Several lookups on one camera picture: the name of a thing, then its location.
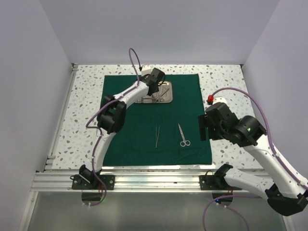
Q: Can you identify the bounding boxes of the steel surgical scissors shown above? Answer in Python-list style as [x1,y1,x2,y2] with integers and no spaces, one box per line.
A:
[178,124,191,147]

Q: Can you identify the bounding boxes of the steel tweezers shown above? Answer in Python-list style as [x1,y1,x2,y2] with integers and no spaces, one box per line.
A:
[155,126,160,148]

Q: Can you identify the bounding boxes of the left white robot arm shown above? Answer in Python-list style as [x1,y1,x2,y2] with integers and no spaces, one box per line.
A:
[79,68,166,189]

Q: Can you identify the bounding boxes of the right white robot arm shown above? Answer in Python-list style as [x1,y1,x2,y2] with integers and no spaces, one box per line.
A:
[198,102,308,216]

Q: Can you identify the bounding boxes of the stainless steel instrument tray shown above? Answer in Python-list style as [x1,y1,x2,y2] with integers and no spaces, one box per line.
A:
[136,81,173,103]

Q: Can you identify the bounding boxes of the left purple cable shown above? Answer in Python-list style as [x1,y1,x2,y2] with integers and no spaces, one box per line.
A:
[81,47,142,207]

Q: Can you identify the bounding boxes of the purple cable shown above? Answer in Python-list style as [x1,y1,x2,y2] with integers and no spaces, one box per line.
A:
[81,47,142,207]
[202,87,301,231]

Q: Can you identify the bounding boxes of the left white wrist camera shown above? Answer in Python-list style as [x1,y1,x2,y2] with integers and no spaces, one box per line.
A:
[141,65,152,77]

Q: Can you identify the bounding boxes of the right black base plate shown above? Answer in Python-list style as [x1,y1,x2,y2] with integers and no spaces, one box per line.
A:
[199,175,242,191]

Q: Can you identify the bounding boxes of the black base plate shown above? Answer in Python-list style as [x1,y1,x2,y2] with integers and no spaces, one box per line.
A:
[70,174,115,190]
[199,175,242,191]

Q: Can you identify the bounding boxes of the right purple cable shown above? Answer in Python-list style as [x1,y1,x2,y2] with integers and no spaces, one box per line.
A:
[202,87,301,231]

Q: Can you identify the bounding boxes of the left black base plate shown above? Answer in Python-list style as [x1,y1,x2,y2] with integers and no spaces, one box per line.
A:
[70,174,115,190]

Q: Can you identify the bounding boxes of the aluminium mounting rail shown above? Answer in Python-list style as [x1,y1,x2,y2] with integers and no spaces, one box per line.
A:
[18,168,296,231]

